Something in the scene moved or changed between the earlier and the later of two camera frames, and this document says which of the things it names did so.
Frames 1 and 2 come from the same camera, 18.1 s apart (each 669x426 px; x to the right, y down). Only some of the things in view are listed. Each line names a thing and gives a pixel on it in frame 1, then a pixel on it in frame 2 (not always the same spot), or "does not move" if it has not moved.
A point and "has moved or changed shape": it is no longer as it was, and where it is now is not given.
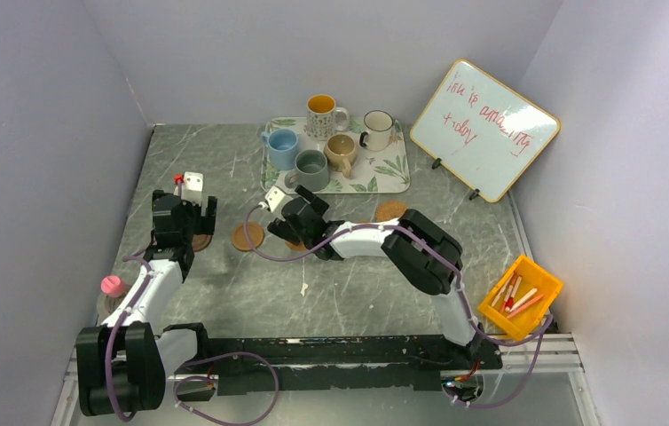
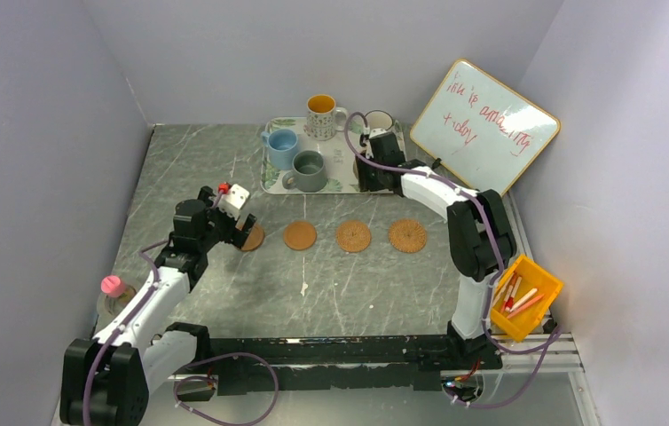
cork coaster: (389, 210) has moved or changed shape
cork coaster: (200, 242) has moved or changed shape
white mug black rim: (379, 127) does not move
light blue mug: (282, 145) does not move
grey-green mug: (310, 170) does not move
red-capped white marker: (510, 300) does not move
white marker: (532, 291) does not move
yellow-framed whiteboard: (484, 131) does not move
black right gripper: (282, 229) -> (364, 183)
